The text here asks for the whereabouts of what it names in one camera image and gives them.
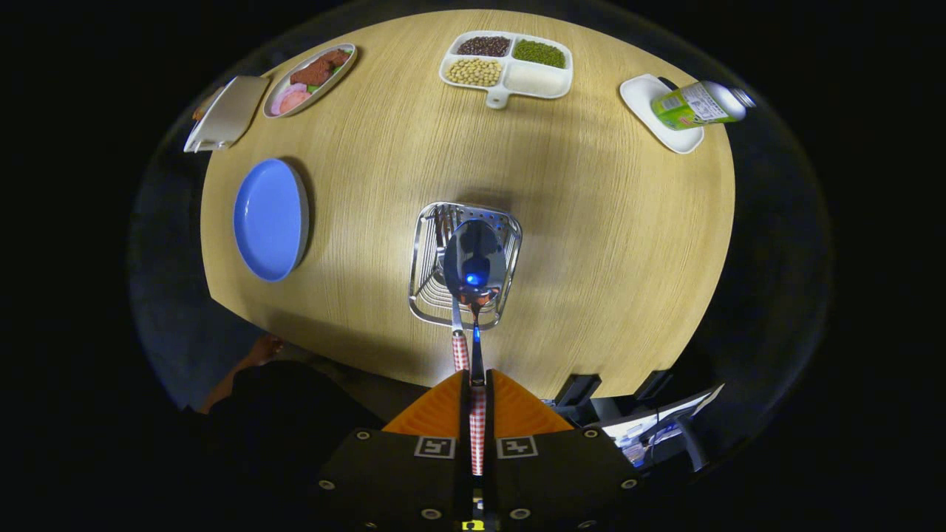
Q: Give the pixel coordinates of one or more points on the white rectangular box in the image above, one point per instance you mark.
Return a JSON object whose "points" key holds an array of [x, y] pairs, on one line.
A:
{"points": [[229, 114]]}

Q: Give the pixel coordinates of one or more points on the white flat panel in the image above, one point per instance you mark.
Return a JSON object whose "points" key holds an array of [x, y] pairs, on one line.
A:
{"points": [[650, 425]]}

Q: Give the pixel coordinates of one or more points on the brown round object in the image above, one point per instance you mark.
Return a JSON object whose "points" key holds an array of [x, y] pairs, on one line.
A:
{"points": [[203, 107]]}

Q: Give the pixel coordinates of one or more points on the white square plate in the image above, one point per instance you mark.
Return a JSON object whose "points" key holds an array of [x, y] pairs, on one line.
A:
{"points": [[639, 92]]}

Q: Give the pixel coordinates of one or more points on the white divided dish of beans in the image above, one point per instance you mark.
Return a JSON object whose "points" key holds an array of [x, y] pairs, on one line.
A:
{"points": [[543, 77]]}

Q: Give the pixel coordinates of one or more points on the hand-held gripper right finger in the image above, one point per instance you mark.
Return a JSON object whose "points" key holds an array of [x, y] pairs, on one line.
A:
{"points": [[547, 476]]}

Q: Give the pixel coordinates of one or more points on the black stand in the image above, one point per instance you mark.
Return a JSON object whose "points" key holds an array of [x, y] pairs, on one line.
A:
{"points": [[578, 390], [654, 384]]}

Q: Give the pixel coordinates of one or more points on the green drink can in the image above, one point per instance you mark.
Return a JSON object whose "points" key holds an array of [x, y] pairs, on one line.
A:
{"points": [[695, 107]]}

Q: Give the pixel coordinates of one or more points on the oval plate with meat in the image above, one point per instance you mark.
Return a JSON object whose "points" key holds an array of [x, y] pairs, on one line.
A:
{"points": [[310, 77]]}

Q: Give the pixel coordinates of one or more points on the blue plate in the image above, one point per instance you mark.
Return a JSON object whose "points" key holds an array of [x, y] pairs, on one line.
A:
{"points": [[270, 222]]}

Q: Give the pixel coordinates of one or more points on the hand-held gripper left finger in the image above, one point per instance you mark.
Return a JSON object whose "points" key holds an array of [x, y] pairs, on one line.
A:
{"points": [[414, 476]]}

